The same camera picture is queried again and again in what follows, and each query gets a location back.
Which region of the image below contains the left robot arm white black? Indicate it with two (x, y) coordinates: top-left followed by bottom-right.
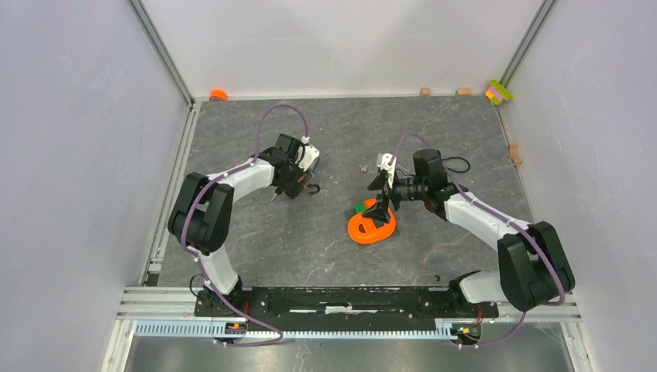
(167, 134), (320, 316)

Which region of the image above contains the black cable loop lock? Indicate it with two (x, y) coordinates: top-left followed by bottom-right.
(442, 157), (471, 174)

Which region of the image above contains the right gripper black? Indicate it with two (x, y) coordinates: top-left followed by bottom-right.
(362, 170), (428, 223)

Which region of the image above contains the orange black padlock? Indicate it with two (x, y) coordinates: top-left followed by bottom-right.
(299, 178), (321, 195)

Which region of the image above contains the green toy brick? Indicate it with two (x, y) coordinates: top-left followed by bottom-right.
(353, 202), (368, 214)

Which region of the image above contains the orange cap at wall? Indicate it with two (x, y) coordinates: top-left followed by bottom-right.
(208, 89), (228, 102)

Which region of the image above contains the green pink brick stack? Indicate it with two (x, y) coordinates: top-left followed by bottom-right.
(484, 80), (513, 106)

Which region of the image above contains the white toothed cable duct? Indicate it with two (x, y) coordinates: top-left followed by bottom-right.
(134, 320), (457, 341)

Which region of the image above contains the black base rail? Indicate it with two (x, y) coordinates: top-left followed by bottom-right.
(194, 286), (499, 331)

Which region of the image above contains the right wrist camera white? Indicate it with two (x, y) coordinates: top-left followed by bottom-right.
(377, 153), (396, 173)

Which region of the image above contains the wooden arch piece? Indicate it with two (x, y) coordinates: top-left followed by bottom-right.
(508, 143), (523, 167)

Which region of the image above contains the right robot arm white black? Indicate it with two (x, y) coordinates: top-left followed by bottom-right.
(363, 149), (576, 316)

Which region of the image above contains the orange ring toy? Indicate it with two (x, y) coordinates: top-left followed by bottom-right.
(347, 208), (397, 245)

